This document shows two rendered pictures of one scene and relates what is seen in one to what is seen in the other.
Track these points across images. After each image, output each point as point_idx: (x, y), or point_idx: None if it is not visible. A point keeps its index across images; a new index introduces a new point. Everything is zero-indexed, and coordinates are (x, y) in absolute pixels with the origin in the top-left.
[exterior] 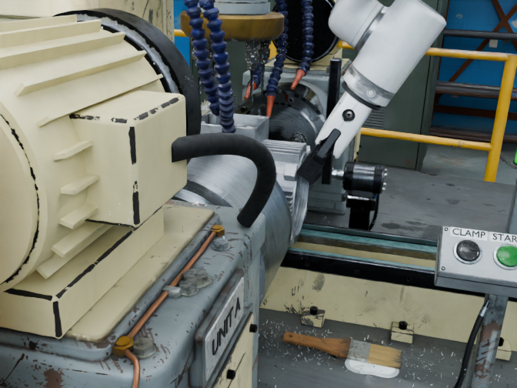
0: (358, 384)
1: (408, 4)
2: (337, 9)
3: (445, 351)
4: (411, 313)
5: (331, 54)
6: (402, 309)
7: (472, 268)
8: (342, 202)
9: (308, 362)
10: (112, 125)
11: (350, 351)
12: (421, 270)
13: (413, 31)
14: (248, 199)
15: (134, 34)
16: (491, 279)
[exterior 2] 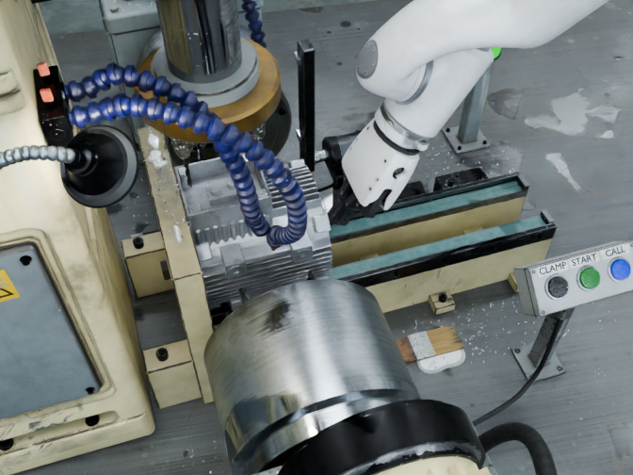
0: (444, 385)
1: (462, 55)
2: (381, 78)
3: (483, 303)
4: (446, 283)
5: None
6: (439, 284)
7: (564, 301)
8: None
9: None
10: None
11: (415, 352)
12: (456, 251)
13: (469, 80)
14: (390, 359)
15: (446, 443)
16: (581, 304)
